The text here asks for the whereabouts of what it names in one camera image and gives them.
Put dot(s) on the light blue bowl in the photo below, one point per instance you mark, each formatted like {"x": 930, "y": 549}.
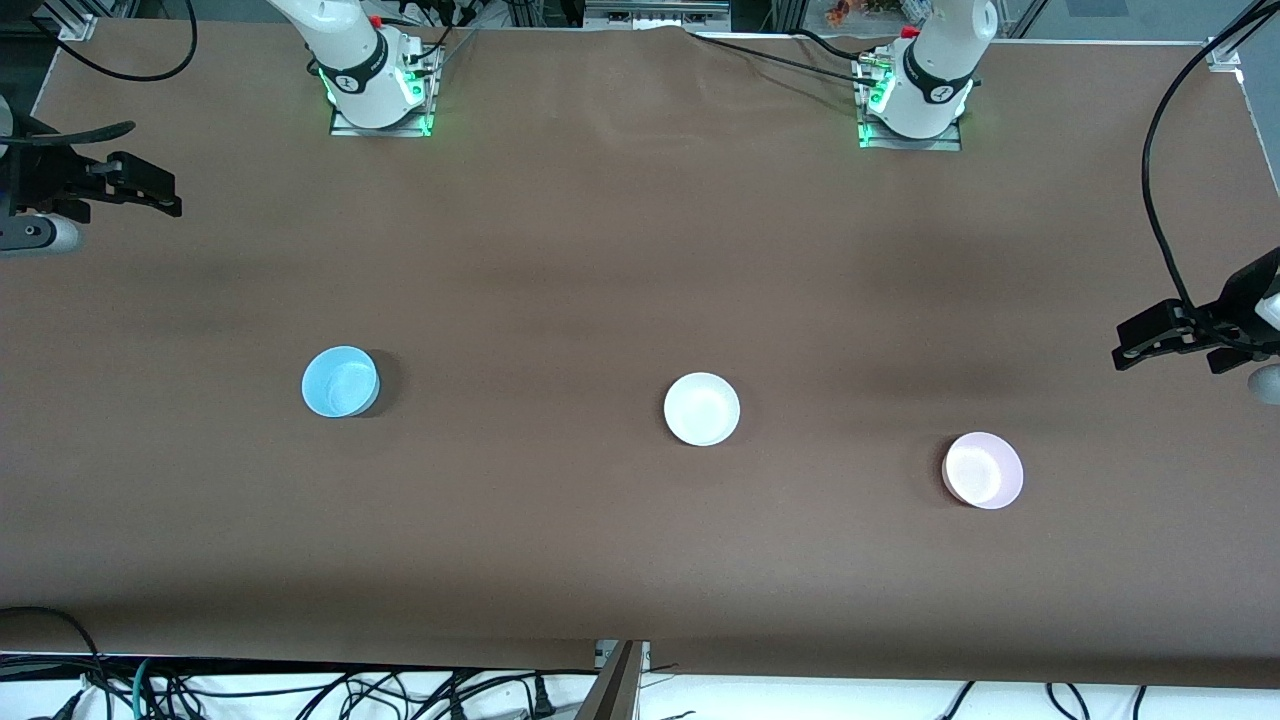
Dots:
{"x": 340, "y": 382}

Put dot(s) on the aluminium post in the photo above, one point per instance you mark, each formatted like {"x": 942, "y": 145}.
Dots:
{"x": 615, "y": 690}

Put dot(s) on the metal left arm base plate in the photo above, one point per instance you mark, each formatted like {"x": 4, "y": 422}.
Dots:
{"x": 950, "y": 143}

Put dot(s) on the brown table cover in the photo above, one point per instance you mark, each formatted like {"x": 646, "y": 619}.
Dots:
{"x": 600, "y": 250}

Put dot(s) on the pink bowl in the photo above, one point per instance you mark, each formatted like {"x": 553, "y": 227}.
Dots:
{"x": 985, "y": 470}

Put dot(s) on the aluminium corner bracket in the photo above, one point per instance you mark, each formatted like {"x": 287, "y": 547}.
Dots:
{"x": 1225, "y": 52}
{"x": 75, "y": 25}

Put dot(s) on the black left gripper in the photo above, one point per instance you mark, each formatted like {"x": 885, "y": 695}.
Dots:
{"x": 1243, "y": 296}

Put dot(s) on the black plug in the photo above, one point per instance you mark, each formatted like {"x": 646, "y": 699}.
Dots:
{"x": 543, "y": 700}

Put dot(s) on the orange object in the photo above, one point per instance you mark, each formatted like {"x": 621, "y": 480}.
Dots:
{"x": 850, "y": 10}

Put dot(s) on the grey power strip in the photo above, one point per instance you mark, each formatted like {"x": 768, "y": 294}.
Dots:
{"x": 655, "y": 12}

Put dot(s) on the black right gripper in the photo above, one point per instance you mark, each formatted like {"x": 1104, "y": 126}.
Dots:
{"x": 32, "y": 172}

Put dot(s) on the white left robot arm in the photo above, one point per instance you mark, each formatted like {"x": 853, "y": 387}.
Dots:
{"x": 930, "y": 80}

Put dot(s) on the white bowl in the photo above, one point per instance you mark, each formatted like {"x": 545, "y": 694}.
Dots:
{"x": 702, "y": 408}

